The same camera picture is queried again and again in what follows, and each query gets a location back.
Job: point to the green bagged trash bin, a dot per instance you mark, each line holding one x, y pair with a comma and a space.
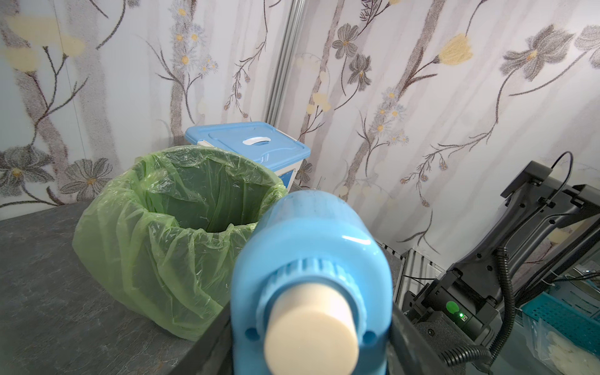
163, 237

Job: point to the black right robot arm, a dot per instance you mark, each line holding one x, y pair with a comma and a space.
466, 315

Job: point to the blue sharpener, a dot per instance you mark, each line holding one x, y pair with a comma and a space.
311, 292

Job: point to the blue lidded storage box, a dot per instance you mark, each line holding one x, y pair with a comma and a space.
258, 141

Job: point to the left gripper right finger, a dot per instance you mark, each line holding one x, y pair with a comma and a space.
407, 351

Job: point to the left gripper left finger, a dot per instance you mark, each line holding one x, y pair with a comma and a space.
212, 354

